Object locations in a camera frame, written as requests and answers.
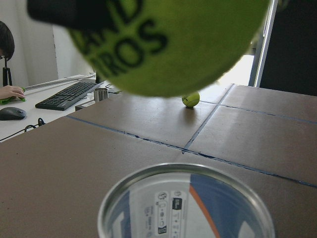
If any seated person black shirt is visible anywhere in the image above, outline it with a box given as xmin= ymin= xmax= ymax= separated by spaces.
xmin=0 ymin=21 xmax=25 ymax=100

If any tennis ball table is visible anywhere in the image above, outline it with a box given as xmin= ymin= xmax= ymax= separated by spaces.
xmin=181 ymin=92 xmax=200 ymax=108

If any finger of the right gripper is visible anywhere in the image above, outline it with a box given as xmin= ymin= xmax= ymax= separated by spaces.
xmin=27 ymin=0 xmax=109 ymax=28

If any black keyboard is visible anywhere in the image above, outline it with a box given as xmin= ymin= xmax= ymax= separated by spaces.
xmin=35 ymin=81 xmax=101 ymax=111

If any small metal cup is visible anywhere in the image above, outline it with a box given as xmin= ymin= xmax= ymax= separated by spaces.
xmin=94 ymin=88 xmax=108 ymax=102

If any tennis ball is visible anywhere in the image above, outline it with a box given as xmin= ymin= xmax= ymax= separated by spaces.
xmin=69 ymin=0 xmax=269 ymax=97

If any clear tennis ball can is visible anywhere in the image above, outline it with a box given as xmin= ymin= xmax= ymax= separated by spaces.
xmin=98 ymin=163 xmax=275 ymax=238

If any black computer mouse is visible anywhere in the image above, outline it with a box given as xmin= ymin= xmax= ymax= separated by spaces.
xmin=0 ymin=107 xmax=27 ymax=120

